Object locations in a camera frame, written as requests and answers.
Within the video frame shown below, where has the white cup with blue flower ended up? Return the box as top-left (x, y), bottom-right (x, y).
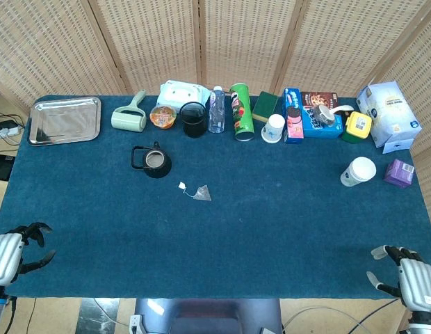
top-left (261, 113), bottom-right (286, 144)

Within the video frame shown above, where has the brown chocolate box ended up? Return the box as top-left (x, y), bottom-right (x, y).
top-left (300, 91), bottom-right (339, 109)

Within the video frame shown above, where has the stainless steel tray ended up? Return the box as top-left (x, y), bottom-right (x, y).
top-left (27, 96), bottom-right (102, 147)

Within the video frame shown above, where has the white power strip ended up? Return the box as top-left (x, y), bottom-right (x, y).
top-left (0, 120), bottom-right (24, 141)

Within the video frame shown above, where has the pyramid tea bag with string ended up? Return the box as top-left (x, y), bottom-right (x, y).
top-left (178, 181), bottom-right (213, 202)

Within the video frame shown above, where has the blue pink cookie box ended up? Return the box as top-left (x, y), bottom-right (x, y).
top-left (282, 87), bottom-right (305, 145)

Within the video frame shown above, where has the blue snack box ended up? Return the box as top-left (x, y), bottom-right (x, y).
top-left (300, 104), bottom-right (344, 139)

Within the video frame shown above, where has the green chips can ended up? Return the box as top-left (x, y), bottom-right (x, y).
top-left (229, 82), bottom-right (256, 143)

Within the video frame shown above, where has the blue table cloth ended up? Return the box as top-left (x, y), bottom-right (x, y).
top-left (0, 94), bottom-right (431, 300)

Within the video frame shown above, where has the white floor cable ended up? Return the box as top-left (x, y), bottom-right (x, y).
top-left (282, 305), bottom-right (375, 334)

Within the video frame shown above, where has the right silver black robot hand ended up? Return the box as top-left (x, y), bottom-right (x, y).
top-left (366, 244), bottom-right (431, 313)

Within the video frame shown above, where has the green yellow sponge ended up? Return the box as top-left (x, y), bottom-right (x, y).
top-left (252, 90), bottom-right (279, 123)

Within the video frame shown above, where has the black teapot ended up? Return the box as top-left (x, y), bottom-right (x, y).
top-left (131, 141), bottom-right (173, 180)

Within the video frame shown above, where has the white blue tissue pack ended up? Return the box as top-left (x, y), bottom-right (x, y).
top-left (356, 80), bottom-right (423, 154)

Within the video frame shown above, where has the orange jelly cup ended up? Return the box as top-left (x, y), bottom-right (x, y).
top-left (149, 104), bottom-right (177, 130)

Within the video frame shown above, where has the black patterned tape roll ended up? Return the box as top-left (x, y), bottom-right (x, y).
top-left (312, 104), bottom-right (337, 126)

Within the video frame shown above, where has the purple box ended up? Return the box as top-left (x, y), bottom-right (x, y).
top-left (383, 159), bottom-right (416, 189)

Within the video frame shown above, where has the black mesh pen holder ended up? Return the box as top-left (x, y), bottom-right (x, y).
top-left (179, 101), bottom-right (208, 139)

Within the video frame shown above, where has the black case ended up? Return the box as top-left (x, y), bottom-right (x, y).
top-left (0, 152), bottom-right (15, 182)

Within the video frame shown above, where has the light green mug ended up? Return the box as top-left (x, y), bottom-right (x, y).
top-left (111, 89), bottom-right (147, 134)

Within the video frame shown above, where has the dark robot base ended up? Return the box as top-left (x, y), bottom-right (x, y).
top-left (130, 297), bottom-right (283, 334)

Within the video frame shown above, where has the clear plastic water bottle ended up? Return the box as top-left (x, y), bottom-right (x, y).
top-left (207, 86), bottom-right (226, 134)

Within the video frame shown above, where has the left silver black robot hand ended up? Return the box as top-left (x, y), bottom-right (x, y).
top-left (0, 221), bottom-right (58, 287)

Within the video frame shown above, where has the green container with yellow lid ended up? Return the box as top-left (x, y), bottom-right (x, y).
top-left (341, 111), bottom-right (373, 145)

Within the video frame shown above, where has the white lidded paper cup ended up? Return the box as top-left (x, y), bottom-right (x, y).
top-left (340, 156), bottom-right (377, 188)

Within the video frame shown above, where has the white wet wipes pack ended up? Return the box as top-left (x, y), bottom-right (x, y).
top-left (155, 79), bottom-right (211, 114)

